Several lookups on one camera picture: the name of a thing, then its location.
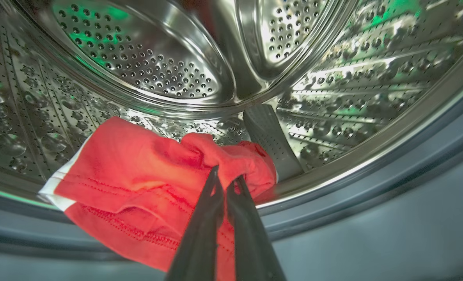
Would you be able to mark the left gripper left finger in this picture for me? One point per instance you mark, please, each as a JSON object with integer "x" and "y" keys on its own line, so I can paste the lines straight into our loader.
{"x": 202, "y": 242}

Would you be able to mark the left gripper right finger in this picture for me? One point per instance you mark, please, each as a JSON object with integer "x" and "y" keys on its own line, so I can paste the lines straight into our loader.
{"x": 251, "y": 249}

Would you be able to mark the red garment with white trim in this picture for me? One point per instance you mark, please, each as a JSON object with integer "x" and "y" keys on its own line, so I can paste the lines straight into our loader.
{"x": 137, "y": 175}

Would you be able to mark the white front-load washing machine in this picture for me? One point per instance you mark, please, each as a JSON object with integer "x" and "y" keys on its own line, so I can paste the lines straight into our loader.
{"x": 371, "y": 242}

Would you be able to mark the perforated steel washer drum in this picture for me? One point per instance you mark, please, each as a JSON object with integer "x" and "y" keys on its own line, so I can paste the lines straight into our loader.
{"x": 176, "y": 58}

